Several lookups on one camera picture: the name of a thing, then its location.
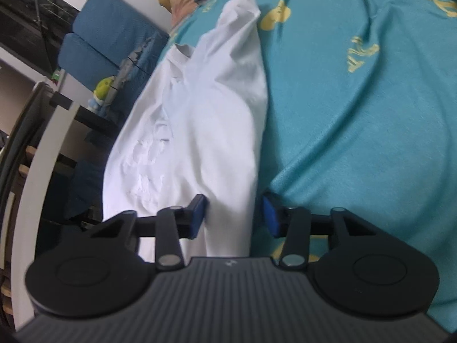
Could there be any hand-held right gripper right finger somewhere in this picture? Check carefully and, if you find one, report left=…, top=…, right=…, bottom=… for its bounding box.
left=262, top=192, right=377, bottom=268

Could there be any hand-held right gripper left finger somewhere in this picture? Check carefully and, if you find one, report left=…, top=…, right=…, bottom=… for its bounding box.
left=87, top=195, right=208, bottom=271

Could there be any white T-shirt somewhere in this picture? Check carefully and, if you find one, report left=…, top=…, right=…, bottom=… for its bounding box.
left=102, top=0, right=269, bottom=258

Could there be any teal printed bed sheet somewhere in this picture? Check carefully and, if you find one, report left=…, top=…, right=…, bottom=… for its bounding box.
left=157, top=0, right=457, bottom=333

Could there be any yellow-green toy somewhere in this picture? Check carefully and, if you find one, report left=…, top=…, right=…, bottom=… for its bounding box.
left=92, top=77, right=115, bottom=102

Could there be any white-edged table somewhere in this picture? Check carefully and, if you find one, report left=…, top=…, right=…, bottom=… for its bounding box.
left=0, top=79, right=118, bottom=333

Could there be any grey cloth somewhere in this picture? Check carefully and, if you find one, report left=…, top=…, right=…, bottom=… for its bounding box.
left=118, top=32, right=161, bottom=86

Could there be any blue covered chair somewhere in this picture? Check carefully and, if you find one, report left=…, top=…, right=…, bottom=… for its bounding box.
left=57, top=32, right=122, bottom=222
left=73, top=0, right=170, bottom=115

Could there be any dark grilled window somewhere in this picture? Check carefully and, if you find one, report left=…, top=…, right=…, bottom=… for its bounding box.
left=0, top=0, right=81, bottom=79

